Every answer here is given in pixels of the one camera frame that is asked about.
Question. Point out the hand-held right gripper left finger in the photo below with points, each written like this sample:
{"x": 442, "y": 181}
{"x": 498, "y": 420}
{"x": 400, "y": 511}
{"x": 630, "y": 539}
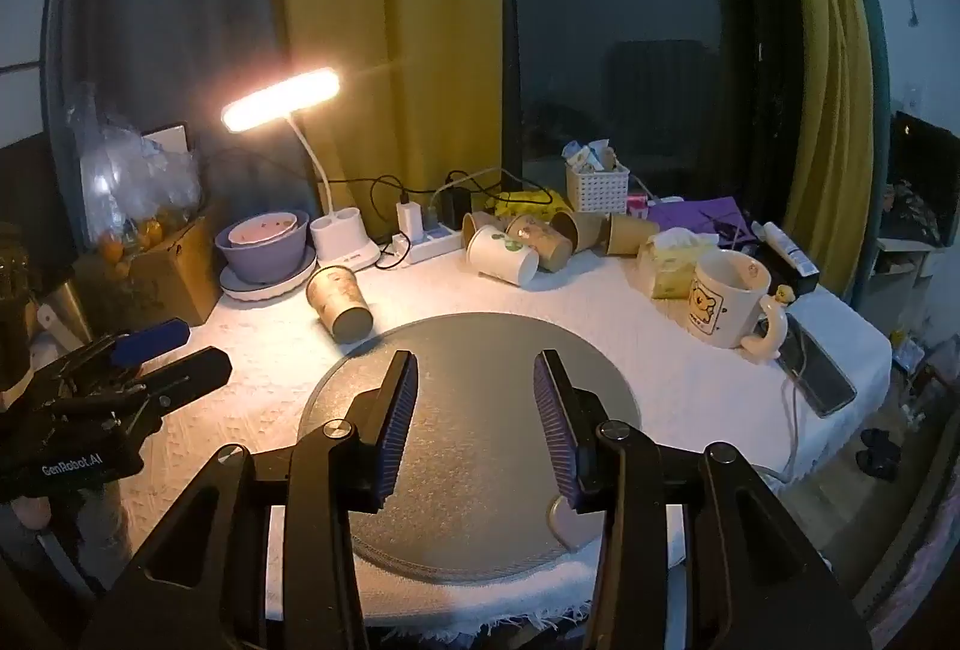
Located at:
{"x": 397, "y": 429}

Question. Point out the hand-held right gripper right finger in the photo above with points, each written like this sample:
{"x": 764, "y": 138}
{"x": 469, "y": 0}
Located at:
{"x": 556, "y": 444}

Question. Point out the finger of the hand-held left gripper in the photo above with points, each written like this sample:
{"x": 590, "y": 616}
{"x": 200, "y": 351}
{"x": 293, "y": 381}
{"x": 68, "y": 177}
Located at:
{"x": 191, "y": 373}
{"x": 154, "y": 337}

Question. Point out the beige paper cup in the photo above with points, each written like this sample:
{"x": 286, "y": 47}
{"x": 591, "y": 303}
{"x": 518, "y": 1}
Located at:
{"x": 337, "y": 301}

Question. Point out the white paper cup green print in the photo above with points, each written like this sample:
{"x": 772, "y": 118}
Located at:
{"x": 499, "y": 254}

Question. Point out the brown floral paper cup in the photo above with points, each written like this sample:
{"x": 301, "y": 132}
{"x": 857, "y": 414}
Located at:
{"x": 541, "y": 239}

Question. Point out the cardboard box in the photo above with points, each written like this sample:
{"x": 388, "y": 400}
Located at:
{"x": 161, "y": 283}

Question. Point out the round grey mat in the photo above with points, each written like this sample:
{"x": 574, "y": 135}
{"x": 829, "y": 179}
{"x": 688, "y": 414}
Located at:
{"x": 469, "y": 388}

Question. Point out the small orange fruits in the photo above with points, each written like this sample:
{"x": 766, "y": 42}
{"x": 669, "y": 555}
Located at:
{"x": 112, "y": 245}

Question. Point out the white plate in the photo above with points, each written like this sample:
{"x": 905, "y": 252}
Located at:
{"x": 262, "y": 292}

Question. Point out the purple bowl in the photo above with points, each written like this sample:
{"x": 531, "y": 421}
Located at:
{"x": 262, "y": 260}

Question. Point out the pink bowl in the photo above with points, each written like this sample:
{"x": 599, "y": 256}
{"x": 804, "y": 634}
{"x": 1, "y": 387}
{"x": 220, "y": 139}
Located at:
{"x": 262, "y": 229}

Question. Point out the clear plastic bag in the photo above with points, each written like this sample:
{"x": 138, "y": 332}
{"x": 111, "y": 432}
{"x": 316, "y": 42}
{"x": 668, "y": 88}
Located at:
{"x": 135, "y": 170}

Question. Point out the white power strip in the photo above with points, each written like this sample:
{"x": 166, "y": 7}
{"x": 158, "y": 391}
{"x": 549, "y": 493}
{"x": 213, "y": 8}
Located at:
{"x": 433, "y": 243}

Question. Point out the white charger plug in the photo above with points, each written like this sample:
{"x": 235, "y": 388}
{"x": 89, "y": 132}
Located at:
{"x": 409, "y": 219}

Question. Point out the yellow tissue pack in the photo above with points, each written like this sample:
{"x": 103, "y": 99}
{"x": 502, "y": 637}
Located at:
{"x": 671, "y": 264}

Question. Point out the white bear print mug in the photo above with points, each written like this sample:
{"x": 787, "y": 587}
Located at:
{"x": 724, "y": 305}

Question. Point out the black charger plug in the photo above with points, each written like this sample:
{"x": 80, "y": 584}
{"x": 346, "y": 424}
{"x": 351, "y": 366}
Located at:
{"x": 454, "y": 206}

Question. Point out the yellow packet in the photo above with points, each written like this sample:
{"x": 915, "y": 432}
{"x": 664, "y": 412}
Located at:
{"x": 525, "y": 199}

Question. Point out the white lattice basket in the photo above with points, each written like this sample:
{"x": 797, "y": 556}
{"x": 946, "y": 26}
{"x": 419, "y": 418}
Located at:
{"x": 598, "y": 189}

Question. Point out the purple folder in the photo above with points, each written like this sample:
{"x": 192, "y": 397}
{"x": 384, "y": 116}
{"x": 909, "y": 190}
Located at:
{"x": 697, "y": 217}

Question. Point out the white desk lamp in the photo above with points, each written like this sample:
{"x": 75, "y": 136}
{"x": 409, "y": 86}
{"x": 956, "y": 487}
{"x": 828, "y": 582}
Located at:
{"x": 281, "y": 95}

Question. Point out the black smartphone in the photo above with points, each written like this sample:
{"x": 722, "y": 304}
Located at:
{"x": 821, "y": 373}

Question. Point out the sachets in basket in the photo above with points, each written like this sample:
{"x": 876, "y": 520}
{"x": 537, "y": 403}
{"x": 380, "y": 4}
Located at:
{"x": 589, "y": 155}

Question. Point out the black box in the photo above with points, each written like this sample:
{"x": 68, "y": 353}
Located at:
{"x": 799, "y": 279}

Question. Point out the white tube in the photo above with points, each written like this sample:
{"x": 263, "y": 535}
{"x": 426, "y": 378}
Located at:
{"x": 784, "y": 241}

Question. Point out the dark slippers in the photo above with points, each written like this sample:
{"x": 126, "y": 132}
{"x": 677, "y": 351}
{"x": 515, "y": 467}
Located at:
{"x": 879, "y": 453}

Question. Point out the black monitor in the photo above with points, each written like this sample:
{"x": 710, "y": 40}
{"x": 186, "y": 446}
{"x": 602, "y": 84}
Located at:
{"x": 926, "y": 163}

